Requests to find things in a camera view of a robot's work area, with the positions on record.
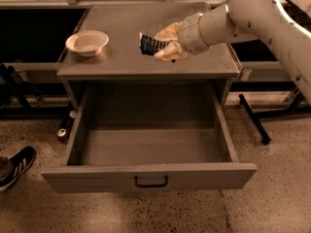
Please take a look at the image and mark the soda can near drawer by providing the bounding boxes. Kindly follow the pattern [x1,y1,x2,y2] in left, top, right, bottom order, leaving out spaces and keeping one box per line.
[57,128,68,143]

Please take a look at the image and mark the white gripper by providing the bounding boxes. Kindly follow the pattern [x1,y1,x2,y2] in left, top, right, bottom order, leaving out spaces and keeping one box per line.
[154,13,210,61]

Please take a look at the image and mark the black frame legs left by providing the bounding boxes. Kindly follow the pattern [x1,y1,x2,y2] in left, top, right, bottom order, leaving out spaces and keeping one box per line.
[0,64,44,110]

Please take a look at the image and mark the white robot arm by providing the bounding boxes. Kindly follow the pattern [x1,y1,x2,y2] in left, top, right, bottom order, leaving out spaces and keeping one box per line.
[155,0,311,103]

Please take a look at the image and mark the black white sneaker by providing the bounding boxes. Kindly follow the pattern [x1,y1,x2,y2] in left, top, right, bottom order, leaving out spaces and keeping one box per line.
[0,147,36,191]

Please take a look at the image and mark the grey open drawer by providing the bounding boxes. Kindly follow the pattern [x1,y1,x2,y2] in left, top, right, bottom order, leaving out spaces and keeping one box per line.
[42,83,257,193]

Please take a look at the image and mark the blue rxbar wrapper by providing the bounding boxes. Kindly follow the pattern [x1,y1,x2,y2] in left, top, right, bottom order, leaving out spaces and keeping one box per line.
[139,33,170,55]

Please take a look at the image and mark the black floor stand leg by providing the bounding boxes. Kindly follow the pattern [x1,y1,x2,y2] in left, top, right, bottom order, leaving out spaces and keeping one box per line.
[239,94,271,145]

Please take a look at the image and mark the soda can behind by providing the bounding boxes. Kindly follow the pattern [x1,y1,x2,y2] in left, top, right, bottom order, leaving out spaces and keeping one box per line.
[69,110,77,119]

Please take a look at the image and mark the black drawer handle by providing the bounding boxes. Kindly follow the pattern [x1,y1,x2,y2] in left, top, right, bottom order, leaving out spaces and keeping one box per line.
[134,176,168,188]

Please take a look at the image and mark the grey metal cabinet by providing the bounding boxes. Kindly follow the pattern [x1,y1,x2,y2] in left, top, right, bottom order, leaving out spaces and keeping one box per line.
[54,1,243,110]

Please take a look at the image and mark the white paper bowl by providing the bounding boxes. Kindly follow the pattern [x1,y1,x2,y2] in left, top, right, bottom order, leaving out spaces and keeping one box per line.
[65,30,109,57]

